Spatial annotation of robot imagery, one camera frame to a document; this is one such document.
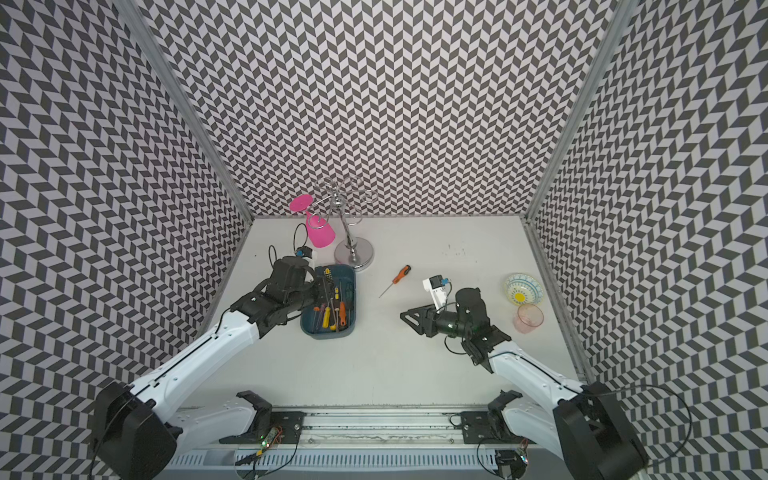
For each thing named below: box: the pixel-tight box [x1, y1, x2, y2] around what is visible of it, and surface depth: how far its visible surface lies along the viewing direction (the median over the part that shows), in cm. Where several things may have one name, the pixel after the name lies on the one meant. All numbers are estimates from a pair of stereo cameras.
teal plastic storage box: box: [300, 264, 357, 340], surface depth 91 cm
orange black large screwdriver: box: [339, 300, 347, 327], surface depth 93 cm
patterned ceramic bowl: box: [504, 273, 544, 307], surface depth 97 cm
